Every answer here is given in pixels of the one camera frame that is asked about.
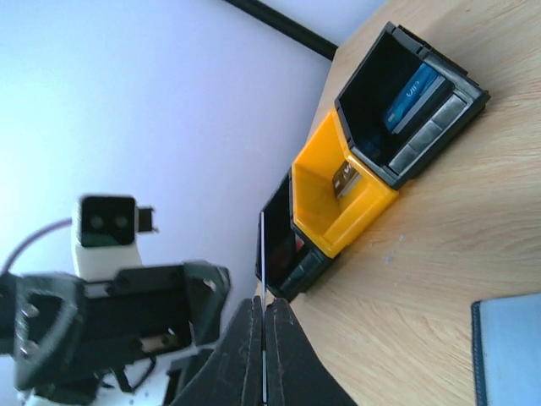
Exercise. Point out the black bin left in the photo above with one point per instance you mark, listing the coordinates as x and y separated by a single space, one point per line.
287 274

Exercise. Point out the black enclosure frame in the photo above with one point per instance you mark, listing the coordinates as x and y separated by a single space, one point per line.
287 26

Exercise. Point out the blue card in bin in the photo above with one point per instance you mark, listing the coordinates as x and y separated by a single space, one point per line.
419 88

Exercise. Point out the navy blue card holder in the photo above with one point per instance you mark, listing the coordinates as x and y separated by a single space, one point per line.
506 350

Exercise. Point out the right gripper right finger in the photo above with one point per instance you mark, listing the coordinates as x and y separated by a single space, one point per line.
295 374

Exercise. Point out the black bin right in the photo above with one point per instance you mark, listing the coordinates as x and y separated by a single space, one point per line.
391 61

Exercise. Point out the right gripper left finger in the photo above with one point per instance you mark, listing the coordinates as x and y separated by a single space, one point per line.
232 375

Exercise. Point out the white red card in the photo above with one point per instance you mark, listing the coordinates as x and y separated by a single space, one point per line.
298 245

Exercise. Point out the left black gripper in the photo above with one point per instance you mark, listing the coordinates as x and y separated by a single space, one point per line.
59 328

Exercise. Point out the yellow bin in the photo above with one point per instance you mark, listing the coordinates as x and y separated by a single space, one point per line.
329 221

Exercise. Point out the black bin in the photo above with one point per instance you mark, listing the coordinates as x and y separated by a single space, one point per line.
391 61
287 274

